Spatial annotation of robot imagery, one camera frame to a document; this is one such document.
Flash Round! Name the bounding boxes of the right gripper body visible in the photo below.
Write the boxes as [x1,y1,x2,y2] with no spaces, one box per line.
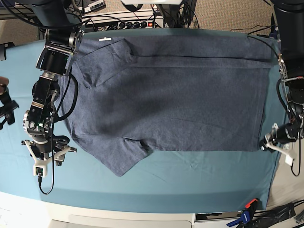
[29,139,55,161]

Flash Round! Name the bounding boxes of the power strip with red switch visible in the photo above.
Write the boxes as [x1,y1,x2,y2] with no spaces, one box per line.
[118,18,164,29]

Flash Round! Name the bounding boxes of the blue-grey heathered T-shirt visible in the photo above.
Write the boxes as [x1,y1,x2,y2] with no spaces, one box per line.
[64,36,272,176]

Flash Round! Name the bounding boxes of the black stand at left edge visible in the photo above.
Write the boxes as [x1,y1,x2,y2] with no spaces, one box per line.
[0,76,19,130]

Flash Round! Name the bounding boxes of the camera black cable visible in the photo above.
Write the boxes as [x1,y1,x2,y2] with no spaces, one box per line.
[247,34,302,177]
[37,30,86,195]

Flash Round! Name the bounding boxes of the aluminium frame rail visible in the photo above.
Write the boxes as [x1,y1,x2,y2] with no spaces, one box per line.
[0,6,38,20]

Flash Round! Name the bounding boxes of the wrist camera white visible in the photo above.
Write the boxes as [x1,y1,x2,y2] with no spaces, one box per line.
[33,165,48,178]
[285,154,296,167]

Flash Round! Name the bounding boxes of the black plastic bag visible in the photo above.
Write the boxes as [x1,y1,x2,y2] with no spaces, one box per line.
[252,203,295,228]

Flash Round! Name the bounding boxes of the blue orange clamp bottom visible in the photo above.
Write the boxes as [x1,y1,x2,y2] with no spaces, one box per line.
[226,198,259,228]

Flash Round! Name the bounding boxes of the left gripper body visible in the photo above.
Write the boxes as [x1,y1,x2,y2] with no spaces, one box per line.
[263,123,297,156]

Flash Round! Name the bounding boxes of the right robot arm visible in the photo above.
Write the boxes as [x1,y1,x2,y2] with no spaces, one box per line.
[22,0,84,172]

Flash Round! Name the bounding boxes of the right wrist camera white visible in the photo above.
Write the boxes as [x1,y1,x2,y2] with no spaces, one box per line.
[33,165,48,178]

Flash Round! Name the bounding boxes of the teal table cloth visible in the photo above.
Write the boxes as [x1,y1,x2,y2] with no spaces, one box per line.
[0,28,301,214]

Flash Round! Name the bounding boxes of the blue clamp top right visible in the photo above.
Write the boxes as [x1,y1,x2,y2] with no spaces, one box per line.
[256,13,279,40]

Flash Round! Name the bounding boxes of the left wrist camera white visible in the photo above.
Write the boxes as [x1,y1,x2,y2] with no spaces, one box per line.
[285,154,296,167]

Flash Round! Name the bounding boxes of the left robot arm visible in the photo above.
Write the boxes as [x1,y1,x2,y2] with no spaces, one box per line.
[259,0,304,152]

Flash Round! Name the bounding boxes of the black clamp left edge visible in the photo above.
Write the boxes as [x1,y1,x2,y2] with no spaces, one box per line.
[0,42,15,61]

